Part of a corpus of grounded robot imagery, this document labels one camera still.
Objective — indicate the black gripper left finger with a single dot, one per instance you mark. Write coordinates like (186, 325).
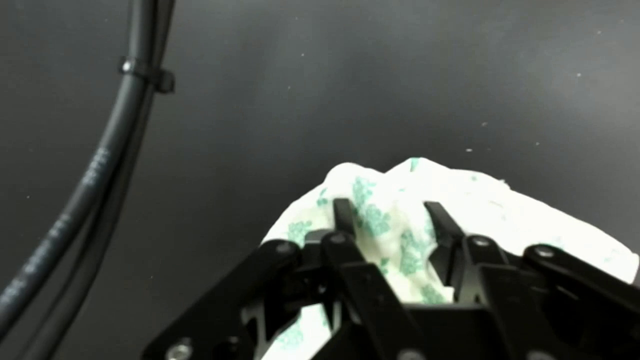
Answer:
(361, 300)

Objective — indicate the white cloth with green print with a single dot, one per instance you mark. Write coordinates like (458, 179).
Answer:
(480, 206)

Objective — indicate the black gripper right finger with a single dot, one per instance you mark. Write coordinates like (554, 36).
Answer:
(533, 293)

